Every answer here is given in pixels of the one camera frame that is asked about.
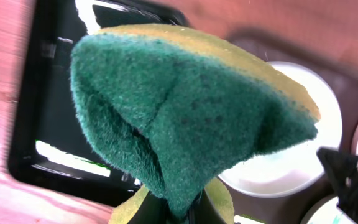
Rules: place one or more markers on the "white plate front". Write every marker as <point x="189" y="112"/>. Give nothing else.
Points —
<point x="326" y="212"/>

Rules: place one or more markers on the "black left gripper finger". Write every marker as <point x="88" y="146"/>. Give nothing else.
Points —
<point x="342" y="172"/>

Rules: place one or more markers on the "green yellow sponge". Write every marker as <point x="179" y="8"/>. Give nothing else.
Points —
<point x="174" y="107"/>

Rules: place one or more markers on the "black water tray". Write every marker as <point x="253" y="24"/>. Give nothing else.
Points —
<point x="48" y="148"/>

